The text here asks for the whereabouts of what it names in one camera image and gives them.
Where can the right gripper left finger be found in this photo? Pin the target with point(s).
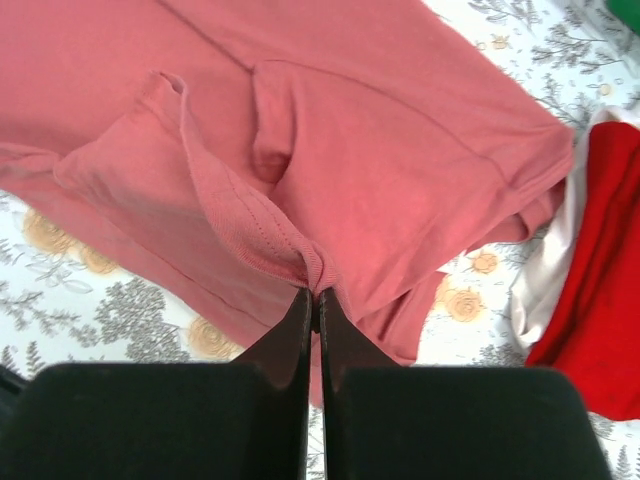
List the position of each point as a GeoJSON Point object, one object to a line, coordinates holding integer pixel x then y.
{"type": "Point", "coordinates": [245, 419]}

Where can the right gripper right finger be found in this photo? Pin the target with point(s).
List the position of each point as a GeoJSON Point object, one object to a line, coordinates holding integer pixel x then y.
{"type": "Point", "coordinates": [385, 421]}

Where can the dusty pink t shirt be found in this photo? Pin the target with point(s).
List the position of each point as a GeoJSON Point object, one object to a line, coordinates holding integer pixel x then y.
{"type": "Point", "coordinates": [236, 151]}

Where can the folded white t shirt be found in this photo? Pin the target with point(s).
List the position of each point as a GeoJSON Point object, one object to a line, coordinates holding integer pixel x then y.
{"type": "Point", "coordinates": [537, 288]}

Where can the floral patterned table mat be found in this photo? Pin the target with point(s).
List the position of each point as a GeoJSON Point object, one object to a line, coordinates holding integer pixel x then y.
{"type": "Point", "coordinates": [61, 302]}

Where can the folded red t shirt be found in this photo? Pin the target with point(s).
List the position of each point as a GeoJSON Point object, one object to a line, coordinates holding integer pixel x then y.
{"type": "Point", "coordinates": [593, 335]}

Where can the green plastic bin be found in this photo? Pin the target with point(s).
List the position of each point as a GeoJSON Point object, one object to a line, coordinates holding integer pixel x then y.
{"type": "Point", "coordinates": [627, 11]}

